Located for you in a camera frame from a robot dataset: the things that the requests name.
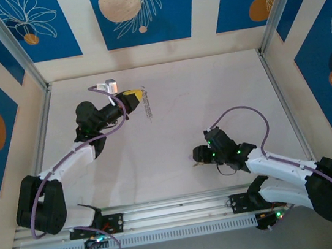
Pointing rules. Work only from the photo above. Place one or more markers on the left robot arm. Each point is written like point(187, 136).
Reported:
point(66, 163)

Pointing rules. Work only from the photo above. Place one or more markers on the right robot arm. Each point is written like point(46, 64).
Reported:
point(276, 164)

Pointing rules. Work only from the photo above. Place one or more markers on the black controller board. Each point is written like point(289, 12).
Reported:
point(91, 243)
point(264, 220)

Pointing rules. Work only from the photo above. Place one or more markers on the aluminium side rail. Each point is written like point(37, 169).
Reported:
point(269, 69)
point(43, 104)

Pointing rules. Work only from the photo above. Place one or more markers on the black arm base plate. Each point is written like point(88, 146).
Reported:
point(239, 203)
point(118, 222)

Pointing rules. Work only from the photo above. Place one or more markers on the aluminium cross rail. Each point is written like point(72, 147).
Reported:
point(178, 212)

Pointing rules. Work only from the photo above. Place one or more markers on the aluminium corner post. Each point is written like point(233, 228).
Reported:
point(278, 6)
point(13, 43)

